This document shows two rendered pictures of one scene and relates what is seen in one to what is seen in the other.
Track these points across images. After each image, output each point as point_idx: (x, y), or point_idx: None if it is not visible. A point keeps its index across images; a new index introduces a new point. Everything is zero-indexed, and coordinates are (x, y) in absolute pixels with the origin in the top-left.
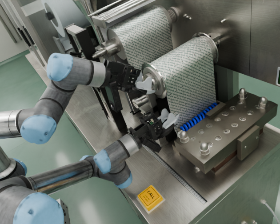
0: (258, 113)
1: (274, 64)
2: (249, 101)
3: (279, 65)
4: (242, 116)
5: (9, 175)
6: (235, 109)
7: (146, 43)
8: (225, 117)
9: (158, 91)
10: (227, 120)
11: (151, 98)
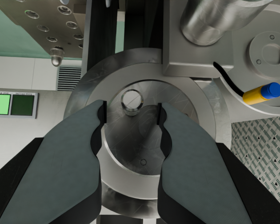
0: (43, 42)
1: (42, 121)
2: (77, 50)
3: (34, 121)
4: (50, 31)
5: None
6: (73, 37)
7: (258, 175)
8: (63, 20)
9: (119, 89)
10: (50, 16)
11: (166, 34)
